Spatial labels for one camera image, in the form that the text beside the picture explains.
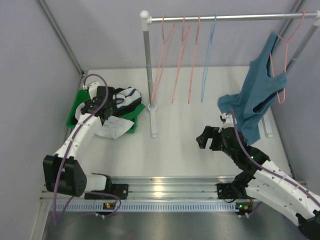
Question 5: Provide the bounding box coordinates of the white navy-trimmed tank top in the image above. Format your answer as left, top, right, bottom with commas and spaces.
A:
71, 87, 142, 139

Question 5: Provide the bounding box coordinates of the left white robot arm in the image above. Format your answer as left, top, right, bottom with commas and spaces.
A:
42, 86, 116, 199

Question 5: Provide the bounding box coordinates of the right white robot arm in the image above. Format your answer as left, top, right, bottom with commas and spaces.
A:
196, 126, 320, 240

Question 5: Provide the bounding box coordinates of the teal tank top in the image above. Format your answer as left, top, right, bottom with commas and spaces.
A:
217, 31, 288, 145

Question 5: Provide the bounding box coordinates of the blue hanger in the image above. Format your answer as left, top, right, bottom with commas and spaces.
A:
200, 14, 217, 103

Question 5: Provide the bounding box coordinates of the pink hanger holding teal top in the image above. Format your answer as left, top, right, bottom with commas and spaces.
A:
276, 10, 306, 104

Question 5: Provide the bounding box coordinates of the green plastic bin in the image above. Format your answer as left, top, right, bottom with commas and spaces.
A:
66, 89, 138, 134

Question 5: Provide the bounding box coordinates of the silver clothes rack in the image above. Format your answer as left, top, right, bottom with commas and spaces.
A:
140, 10, 320, 138

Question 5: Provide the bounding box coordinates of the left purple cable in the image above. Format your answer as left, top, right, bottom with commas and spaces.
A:
52, 73, 122, 226

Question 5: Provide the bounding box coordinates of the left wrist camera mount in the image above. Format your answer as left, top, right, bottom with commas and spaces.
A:
82, 81, 101, 100

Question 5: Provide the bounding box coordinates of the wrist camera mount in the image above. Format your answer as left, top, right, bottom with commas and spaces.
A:
220, 113, 237, 129
82, 81, 101, 100

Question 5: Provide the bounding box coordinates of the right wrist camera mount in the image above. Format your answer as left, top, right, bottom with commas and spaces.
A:
220, 113, 237, 129

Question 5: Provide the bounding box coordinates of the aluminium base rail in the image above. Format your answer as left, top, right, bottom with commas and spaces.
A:
39, 176, 308, 201

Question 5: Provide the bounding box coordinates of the perforated cable tray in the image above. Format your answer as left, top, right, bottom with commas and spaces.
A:
56, 201, 253, 213

